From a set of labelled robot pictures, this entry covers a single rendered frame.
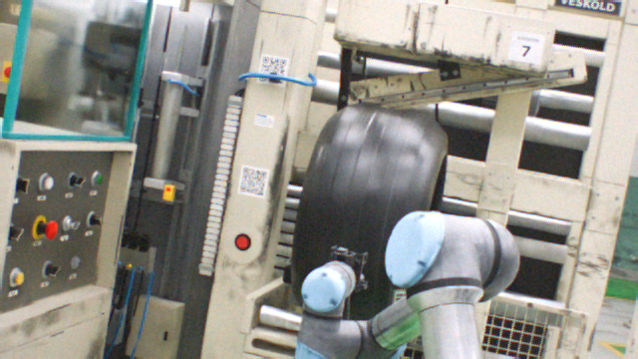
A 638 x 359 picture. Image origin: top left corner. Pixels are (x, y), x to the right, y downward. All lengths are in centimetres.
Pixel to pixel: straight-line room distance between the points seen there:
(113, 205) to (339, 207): 58
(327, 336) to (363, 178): 51
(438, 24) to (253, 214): 73
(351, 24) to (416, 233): 127
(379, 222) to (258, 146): 44
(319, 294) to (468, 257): 37
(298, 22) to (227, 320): 79
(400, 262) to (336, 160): 75
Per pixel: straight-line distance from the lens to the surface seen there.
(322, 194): 202
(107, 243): 223
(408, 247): 131
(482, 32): 245
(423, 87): 258
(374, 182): 201
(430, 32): 246
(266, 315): 221
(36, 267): 198
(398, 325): 161
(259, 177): 226
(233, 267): 230
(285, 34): 226
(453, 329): 129
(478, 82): 257
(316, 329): 162
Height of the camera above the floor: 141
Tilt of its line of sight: 4 degrees down
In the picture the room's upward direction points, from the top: 10 degrees clockwise
